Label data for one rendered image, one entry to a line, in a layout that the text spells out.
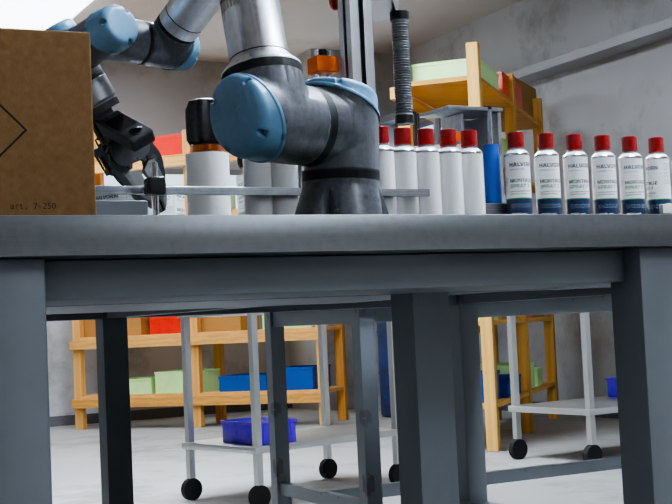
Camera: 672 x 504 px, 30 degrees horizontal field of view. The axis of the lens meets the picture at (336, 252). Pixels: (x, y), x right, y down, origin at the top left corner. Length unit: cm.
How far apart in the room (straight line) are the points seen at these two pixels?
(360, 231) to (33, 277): 35
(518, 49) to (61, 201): 787
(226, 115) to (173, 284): 48
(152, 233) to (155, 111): 941
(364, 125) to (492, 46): 789
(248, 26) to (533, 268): 55
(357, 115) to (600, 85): 686
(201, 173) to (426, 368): 94
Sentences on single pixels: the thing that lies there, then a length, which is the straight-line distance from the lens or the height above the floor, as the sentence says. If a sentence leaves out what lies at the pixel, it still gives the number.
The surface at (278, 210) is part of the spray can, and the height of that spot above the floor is 92.
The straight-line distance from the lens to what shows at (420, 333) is 171.
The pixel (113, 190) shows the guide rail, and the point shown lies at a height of 95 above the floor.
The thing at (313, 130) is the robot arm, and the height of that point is 98.
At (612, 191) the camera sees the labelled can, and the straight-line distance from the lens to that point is 271.
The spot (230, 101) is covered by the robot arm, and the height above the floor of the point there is 102.
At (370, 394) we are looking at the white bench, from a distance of 361.
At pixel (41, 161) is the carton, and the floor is 94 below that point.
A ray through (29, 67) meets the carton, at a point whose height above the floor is 107.
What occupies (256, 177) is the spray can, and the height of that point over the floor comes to 98.
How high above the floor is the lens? 71
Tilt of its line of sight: 3 degrees up
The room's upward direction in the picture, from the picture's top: 3 degrees counter-clockwise
